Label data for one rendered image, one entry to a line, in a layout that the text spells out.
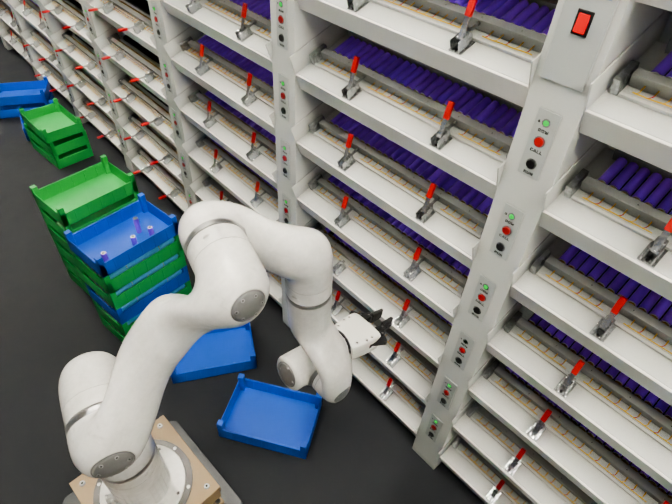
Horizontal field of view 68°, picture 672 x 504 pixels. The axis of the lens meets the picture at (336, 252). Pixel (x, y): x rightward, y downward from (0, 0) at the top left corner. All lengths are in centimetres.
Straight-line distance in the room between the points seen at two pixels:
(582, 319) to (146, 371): 79
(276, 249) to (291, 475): 103
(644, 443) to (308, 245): 77
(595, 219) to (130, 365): 81
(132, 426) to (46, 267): 164
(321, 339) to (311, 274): 21
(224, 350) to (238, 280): 127
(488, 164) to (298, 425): 113
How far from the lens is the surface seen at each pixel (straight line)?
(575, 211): 97
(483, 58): 96
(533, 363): 121
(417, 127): 111
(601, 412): 120
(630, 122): 86
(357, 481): 173
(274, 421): 181
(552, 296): 108
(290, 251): 83
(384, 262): 133
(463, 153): 105
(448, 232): 115
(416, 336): 142
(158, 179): 269
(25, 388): 212
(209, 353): 199
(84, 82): 326
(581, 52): 85
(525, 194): 96
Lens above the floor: 160
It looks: 43 degrees down
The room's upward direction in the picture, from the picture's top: 4 degrees clockwise
